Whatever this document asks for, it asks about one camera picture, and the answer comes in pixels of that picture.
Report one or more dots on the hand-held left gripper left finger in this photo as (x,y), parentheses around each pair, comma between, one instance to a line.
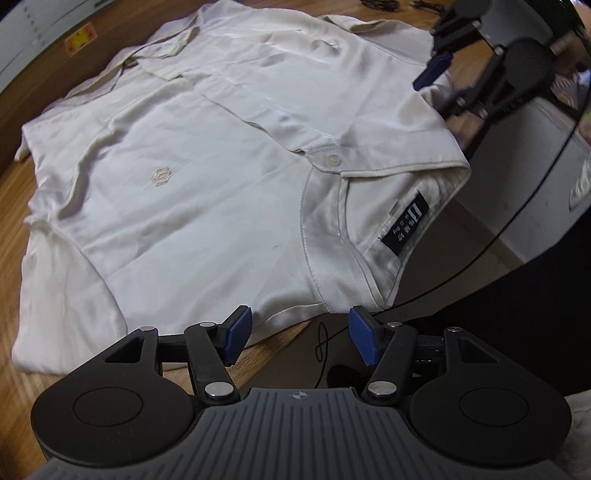
(238,334)

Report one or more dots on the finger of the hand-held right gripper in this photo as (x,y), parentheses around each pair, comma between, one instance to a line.
(432,69)
(485,104)

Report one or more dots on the white short-sleeved shirt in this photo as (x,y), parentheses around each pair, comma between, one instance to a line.
(207,161)

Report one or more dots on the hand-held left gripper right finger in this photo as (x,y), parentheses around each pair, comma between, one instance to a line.
(364,337)

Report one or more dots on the red and yellow sticker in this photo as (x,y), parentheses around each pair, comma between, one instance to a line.
(79,40)

